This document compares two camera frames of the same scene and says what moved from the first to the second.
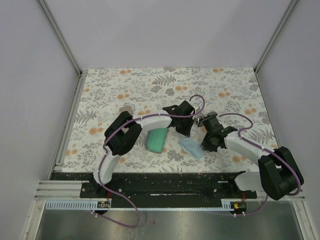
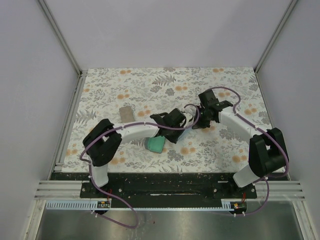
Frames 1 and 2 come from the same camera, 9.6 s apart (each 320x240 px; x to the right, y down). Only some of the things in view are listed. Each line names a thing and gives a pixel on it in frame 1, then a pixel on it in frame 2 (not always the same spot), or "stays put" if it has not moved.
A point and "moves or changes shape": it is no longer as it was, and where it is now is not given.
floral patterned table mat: x=169 y=120 stays put
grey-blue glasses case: x=155 y=140 stays put
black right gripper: x=206 y=146 to x=204 y=124
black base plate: x=161 y=190 stays put
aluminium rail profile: x=60 y=190 stays put
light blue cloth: x=192 y=147 moves or changes shape
